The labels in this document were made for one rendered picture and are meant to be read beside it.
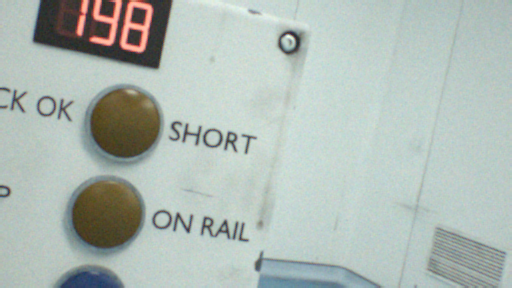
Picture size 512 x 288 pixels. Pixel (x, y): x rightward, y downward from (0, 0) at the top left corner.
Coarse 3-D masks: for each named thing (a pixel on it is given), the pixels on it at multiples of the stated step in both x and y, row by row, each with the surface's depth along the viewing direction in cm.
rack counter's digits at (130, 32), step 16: (64, 0) 27; (80, 0) 27; (96, 0) 27; (112, 0) 27; (128, 0) 28; (64, 16) 27; (80, 16) 27; (96, 16) 27; (112, 16) 27; (128, 16) 28; (144, 16) 28; (64, 32) 27; (80, 32) 27; (96, 32) 27; (112, 32) 28; (128, 32) 28; (144, 32) 28; (128, 48) 28; (144, 48) 28
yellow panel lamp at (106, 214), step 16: (80, 192) 28; (96, 192) 28; (112, 192) 28; (128, 192) 28; (80, 208) 28; (96, 208) 28; (112, 208) 28; (128, 208) 28; (80, 224) 28; (96, 224) 28; (112, 224) 28; (128, 224) 28; (96, 240) 28; (112, 240) 28
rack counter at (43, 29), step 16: (48, 0) 27; (144, 0) 28; (160, 0) 28; (48, 16) 27; (160, 16) 28; (48, 32) 27; (160, 32) 28; (64, 48) 27; (80, 48) 27; (96, 48) 28; (112, 48) 28; (160, 48) 28; (144, 64) 28
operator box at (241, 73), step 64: (0, 0) 26; (192, 0) 29; (0, 64) 27; (64, 64) 27; (128, 64) 28; (192, 64) 29; (256, 64) 30; (0, 128) 27; (64, 128) 28; (192, 128) 29; (256, 128) 30; (0, 192) 27; (64, 192) 28; (192, 192) 30; (256, 192) 30; (0, 256) 28; (64, 256) 28; (128, 256) 29; (192, 256) 30; (256, 256) 31
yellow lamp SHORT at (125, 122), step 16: (112, 96) 27; (128, 96) 28; (144, 96) 28; (96, 112) 27; (112, 112) 27; (128, 112) 28; (144, 112) 28; (96, 128) 27; (112, 128) 27; (128, 128) 28; (144, 128) 28; (112, 144) 28; (128, 144) 28; (144, 144) 28
